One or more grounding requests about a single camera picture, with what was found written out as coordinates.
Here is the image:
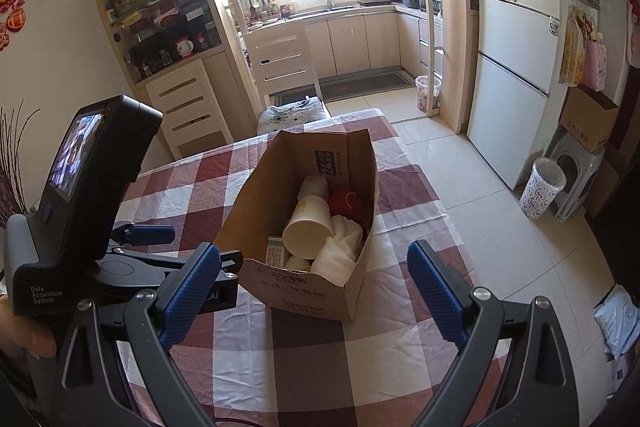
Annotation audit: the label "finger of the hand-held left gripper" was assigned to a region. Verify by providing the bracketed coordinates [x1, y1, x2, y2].
[110, 223, 176, 253]
[107, 249, 244, 280]

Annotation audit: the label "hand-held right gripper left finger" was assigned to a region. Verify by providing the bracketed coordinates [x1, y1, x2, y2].
[59, 242, 223, 427]

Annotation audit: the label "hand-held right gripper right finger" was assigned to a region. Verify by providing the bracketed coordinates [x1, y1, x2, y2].
[406, 239, 581, 427]

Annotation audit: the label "small green white carton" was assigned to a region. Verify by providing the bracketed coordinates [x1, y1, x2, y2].
[266, 236, 287, 268]

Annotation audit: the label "white towel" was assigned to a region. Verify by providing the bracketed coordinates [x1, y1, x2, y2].
[330, 214, 364, 254]
[312, 237, 357, 286]

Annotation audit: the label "brown cardboard box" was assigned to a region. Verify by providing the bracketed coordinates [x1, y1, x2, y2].
[213, 128, 379, 324]

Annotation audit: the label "red paper meal box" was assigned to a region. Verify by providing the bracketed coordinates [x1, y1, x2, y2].
[328, 185, 362, 219]

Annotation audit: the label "white paper cup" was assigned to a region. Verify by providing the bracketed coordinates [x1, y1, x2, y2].
[281, 196, 335, 259]

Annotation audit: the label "white plastic container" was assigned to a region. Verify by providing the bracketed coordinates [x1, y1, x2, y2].
[298, 175, 331, 202]

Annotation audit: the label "person's left hand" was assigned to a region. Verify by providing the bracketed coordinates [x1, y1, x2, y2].
[0, 294, 58, 360]

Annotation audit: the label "dried branch arrangement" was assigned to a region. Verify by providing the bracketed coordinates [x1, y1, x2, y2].
[0, 99, 41, 228]

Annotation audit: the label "beige display cabinet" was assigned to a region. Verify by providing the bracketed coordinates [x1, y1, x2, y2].
[80, 0, 258, 158]

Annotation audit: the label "red checkered tablecloth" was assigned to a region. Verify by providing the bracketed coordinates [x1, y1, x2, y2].
[112, 107, 506, 427]

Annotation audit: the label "white patterned waste bin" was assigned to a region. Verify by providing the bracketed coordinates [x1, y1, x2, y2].
[519, 157, 567, 220]

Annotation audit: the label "floral chair cushion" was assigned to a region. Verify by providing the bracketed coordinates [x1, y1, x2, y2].
[256, 99, 331, 138]

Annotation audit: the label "grey plastic mailer bag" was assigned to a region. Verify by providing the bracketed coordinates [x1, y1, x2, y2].
[593, 284, 640, 358]

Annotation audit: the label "grey plastic stool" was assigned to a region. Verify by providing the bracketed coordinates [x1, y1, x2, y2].
[545, 132, 606, 222]

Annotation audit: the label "white printed box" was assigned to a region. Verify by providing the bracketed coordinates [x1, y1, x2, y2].
[607, 352, 632, 389]

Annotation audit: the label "small kitchen waste bin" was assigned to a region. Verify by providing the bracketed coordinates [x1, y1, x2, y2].
[415, 75, 443, 114]

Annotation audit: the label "row of condiment bottles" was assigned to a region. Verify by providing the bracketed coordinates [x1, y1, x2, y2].
[235, 0, 281, 22]

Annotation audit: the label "white refrigerator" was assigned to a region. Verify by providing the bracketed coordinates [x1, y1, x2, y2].
[465, 0, 563, 190]

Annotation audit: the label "dark kitchen floor mat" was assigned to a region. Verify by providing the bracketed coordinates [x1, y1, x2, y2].
[270, 69, 417, 108]

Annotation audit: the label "beige kitchen base cabinets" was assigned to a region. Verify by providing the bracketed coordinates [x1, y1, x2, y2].
[245, 4, 446, 82]

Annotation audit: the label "yellow printed bag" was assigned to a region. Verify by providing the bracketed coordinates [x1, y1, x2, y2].
[559, 7, 588, 86]

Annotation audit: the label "pink paper bag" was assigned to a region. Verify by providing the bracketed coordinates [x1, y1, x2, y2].
[580, 34, 608, 92]

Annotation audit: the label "red paper wall decoration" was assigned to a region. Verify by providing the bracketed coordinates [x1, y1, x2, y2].
[0, 0, 28, 52]

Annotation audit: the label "cardboard box with handle slot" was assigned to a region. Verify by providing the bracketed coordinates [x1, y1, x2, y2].
[559, 84, 621, 152]

